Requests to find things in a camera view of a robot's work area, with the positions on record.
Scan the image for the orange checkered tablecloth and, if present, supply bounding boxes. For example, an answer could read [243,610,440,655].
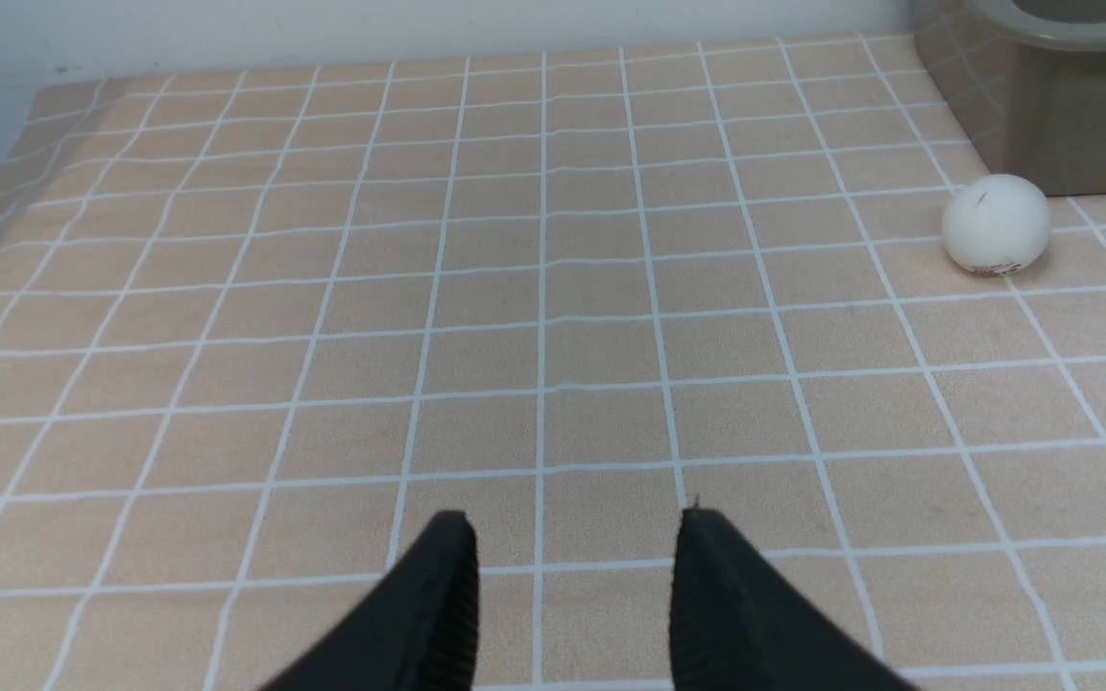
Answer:
[0,35,1106,690]

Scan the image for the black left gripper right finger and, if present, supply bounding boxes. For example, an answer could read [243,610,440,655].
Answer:
[670,507,914,690]

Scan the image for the plain white ping-pong ball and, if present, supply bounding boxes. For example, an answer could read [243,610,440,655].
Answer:
[941,174,1053,275]

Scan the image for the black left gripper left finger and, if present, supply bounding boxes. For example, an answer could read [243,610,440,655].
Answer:
[263,511,480,690]

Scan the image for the olive green plastic bin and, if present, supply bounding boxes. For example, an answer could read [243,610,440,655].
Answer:
[909,1,1106,197]

